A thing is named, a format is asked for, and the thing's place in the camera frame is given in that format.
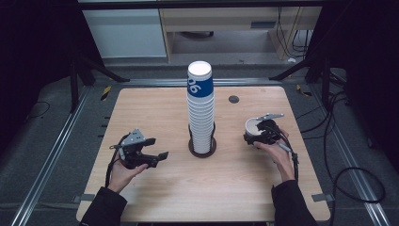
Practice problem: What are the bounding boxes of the stack of paper cups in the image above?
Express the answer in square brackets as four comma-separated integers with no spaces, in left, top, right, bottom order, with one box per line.
[186,60,215,154]

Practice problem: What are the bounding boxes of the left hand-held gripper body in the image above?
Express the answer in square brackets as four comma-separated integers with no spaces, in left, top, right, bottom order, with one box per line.
[118,127,151,170]

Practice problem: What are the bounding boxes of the blue white paper cup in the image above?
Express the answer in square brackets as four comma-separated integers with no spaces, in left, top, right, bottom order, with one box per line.
[244,117,267,142]

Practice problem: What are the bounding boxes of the person's right hand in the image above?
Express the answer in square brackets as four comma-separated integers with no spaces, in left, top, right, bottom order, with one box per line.
[253,128,297,183]

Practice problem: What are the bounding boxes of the metal floor rail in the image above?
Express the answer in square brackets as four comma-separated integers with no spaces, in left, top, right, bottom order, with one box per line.
[309,84,391,226]
[10,86,92,226]
[120,78,280,88]

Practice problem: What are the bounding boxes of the black metal stand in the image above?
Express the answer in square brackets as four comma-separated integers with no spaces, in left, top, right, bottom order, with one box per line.
[268,56,332,109]
[69,56,131,114]

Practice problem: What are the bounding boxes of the black cup holder stand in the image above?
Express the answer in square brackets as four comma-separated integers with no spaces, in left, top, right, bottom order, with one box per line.
[187,121,217,159]

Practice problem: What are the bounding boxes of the thin black floor cable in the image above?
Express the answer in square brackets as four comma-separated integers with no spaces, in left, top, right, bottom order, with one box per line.
[23,101,51,123]

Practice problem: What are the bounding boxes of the black cables under desk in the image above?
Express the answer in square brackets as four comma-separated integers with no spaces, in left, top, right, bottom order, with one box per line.
[276,7,312,59]

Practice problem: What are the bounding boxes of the right hand-held gripper cable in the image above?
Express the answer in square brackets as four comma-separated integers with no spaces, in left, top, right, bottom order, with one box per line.
[275,125,299,182]

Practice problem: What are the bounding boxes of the looped black floor cable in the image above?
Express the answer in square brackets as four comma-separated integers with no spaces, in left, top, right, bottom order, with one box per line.
[323,90,387,226]

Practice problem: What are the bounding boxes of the person's left hand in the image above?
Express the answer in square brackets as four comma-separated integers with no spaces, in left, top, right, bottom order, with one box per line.
[107,153,150,194]

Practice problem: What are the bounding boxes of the hand-held gripper cable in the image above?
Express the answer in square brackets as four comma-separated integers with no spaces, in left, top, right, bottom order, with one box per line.
[104,135,130,188]
[275,125,299,182]

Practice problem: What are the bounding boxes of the left hand-held gripper cable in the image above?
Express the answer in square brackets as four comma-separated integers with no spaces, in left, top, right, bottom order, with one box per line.
[104,135,130,188]

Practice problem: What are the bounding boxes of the yellow black tape strip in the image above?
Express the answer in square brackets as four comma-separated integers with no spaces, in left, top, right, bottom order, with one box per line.
[295,84,313,98]
[100,85,112,102]

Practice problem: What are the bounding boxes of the white cabinet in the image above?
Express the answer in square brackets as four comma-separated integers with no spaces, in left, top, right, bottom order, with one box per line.
[82,8,168,59]

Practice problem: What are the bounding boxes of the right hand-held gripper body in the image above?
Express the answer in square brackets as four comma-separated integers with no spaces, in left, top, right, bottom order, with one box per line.
[256,112,285,144]

